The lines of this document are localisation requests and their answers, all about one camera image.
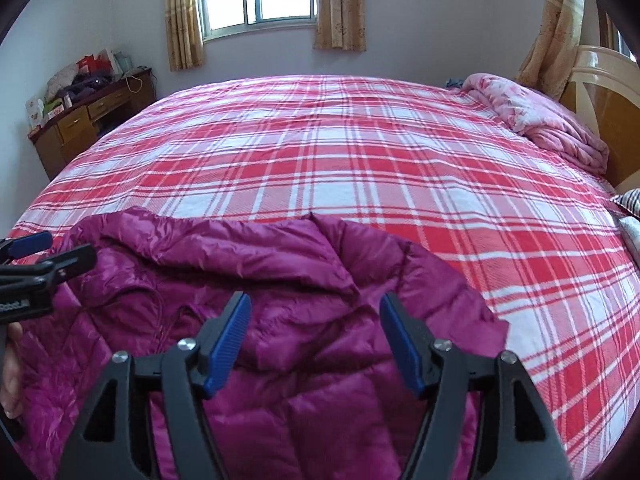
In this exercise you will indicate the pink folded quilt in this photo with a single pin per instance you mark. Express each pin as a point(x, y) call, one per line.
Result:
point(545, 120)

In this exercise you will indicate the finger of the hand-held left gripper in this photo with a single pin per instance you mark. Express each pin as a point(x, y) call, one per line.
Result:
point(30, 243)
point(65, 264)

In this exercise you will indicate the striped pillow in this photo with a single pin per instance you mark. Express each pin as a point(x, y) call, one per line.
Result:
point(631, 202)

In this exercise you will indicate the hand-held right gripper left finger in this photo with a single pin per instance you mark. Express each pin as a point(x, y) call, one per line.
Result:
point(227, 346)

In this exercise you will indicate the beige patterned curtain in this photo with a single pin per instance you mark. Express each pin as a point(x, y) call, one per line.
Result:
point(552, 35)
point(340, 5)
point(183, 15)

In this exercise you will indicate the white paper bag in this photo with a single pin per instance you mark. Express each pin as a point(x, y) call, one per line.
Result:
point(106, 58)

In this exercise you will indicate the wooden desk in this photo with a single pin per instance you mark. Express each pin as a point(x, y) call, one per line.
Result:
point(80, 125)

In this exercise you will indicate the white floral box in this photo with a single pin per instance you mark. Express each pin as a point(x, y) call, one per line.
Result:
point(35, 110)

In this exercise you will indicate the magenta puffer jacket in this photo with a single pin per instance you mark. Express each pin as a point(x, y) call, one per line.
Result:
point(310, 285)

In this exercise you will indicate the bed with red plaid sheet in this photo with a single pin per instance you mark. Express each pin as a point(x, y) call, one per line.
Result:
point(360, 150)

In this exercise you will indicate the pile of dark clothes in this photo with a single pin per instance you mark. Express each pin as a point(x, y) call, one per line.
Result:
point(85, 86)

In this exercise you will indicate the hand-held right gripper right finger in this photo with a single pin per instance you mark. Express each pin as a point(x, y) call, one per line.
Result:
point(401, 351)

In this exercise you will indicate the grey floral pillow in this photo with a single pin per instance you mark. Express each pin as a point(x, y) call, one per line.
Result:
point(632, 232)

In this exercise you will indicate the large side window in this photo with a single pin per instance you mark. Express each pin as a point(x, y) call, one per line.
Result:
point(620, 40)

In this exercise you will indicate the red gift bag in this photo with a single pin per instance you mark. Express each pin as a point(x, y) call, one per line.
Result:
point(87, 64)

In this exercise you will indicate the wooden headboard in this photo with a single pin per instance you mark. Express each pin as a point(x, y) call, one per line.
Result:
point(595, 95)

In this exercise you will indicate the person's left hand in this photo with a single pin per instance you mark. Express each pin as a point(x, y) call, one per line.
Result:
point(12, 375)

